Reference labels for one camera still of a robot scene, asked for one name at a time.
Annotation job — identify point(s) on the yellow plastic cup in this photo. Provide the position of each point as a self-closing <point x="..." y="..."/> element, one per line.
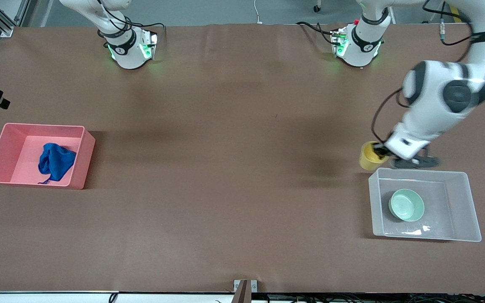
<point x="369" y="162"/>

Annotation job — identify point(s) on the blue cloth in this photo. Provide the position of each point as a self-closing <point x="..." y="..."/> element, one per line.
<point x="57" y="162"/>

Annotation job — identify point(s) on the clear plastic bin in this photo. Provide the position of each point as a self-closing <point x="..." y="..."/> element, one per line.
<point x="449" y="219"/>

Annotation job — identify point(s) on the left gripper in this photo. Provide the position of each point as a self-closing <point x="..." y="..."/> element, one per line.
<point x="379" y="150"/>

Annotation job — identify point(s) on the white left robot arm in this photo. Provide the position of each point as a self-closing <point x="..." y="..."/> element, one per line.
<point x="440" y="88"/>

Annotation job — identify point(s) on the pink plastic bin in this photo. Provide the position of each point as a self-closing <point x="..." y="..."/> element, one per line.
<point x="23" y="168"/>

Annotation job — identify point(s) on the mint green bowl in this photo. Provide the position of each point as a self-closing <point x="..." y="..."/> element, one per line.
<point x="406" y="205"/>

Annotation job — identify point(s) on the brown table cover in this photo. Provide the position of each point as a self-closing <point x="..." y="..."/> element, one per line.
<point x="242" y="126"/>

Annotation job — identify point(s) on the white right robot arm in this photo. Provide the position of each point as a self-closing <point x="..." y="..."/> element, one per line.
<point x="124" y="50"/>

